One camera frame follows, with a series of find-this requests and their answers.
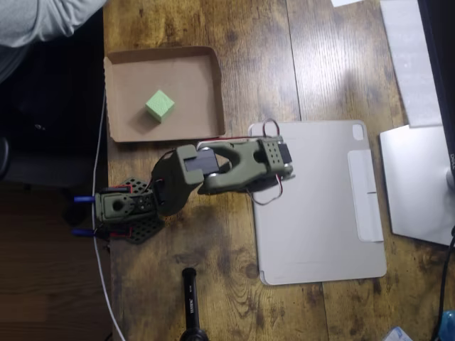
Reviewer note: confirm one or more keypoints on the blue round object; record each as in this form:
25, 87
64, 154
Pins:
448, 325

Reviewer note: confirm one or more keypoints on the person in grey shirt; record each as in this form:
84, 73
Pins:
32, 21

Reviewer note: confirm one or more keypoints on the brown cardboard tray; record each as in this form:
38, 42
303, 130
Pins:
192, 78

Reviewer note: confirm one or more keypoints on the black chair armrest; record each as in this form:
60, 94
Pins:
3, 158

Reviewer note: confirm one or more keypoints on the white foam sheet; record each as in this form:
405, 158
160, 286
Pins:
412, 64

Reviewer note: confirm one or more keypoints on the black camera stand pole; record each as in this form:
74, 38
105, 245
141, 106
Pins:
191, 298

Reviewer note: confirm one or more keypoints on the tablet in beige case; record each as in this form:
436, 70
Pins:
320, 231

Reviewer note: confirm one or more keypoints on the silver monitor stand base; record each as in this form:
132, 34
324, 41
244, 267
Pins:
416, 184

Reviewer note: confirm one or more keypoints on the light green foam cube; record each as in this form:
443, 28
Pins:
160, 104

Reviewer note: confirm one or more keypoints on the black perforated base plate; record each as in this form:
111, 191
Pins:
145, 227

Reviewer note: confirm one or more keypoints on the black Dell monitor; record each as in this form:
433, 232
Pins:
442, 71

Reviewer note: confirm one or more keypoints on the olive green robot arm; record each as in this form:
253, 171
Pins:
234, 170

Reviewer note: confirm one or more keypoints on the white paper sheet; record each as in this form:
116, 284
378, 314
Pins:
346, 2

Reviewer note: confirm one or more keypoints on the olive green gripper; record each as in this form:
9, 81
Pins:
266, 187

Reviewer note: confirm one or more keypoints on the white and blue box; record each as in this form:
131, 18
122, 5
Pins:
398, 334

